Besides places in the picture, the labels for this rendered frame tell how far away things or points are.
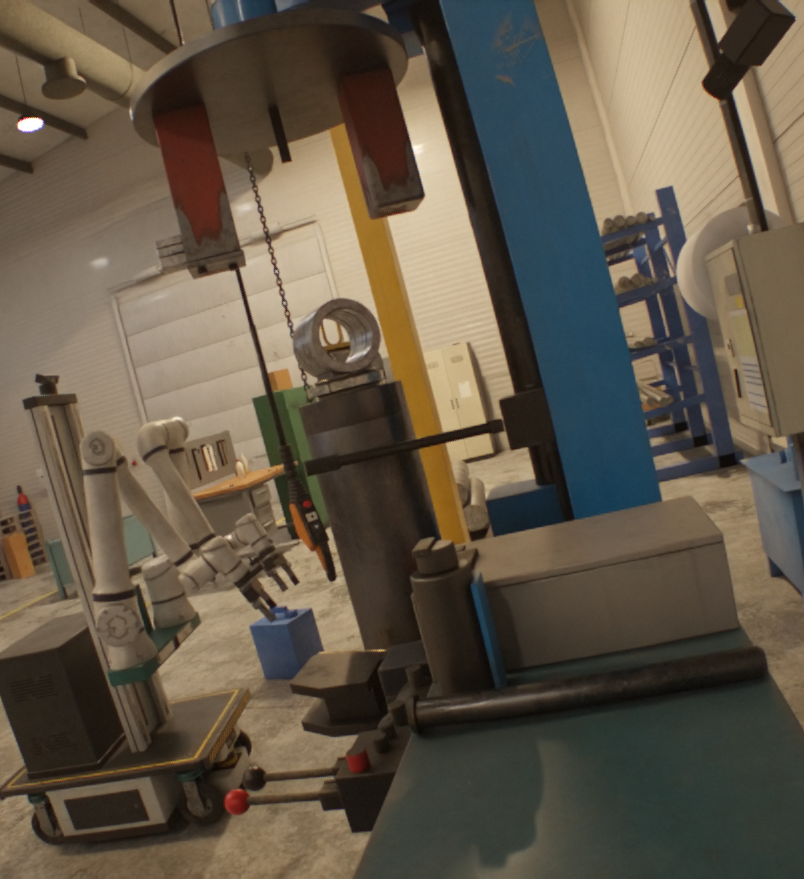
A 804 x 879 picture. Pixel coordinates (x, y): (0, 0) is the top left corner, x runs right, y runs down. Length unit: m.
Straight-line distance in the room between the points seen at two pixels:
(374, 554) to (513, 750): 0.70
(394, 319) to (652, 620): 3.22
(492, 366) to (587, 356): 10.77
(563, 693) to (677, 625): 0.21
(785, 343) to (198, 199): 1.17
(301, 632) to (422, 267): 8.79
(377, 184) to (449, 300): 10.70
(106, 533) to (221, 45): 1.74
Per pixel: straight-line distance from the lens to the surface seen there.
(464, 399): 11.60
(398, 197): 1.53
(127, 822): 3.18
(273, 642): 4.36
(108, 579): 2.67
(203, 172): 1.53
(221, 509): 7.55
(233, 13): 1.64
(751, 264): 1.57
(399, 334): 4.04
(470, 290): 12.16
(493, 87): 1.42
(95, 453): 2.62
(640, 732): 0.81
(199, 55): 1.40
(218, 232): 1.49
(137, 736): 3.19
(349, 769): 0.98
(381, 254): 4.09
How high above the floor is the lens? 1.46
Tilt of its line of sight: 5 degrees down
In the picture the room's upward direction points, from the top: 15 degrees counter-clockwise
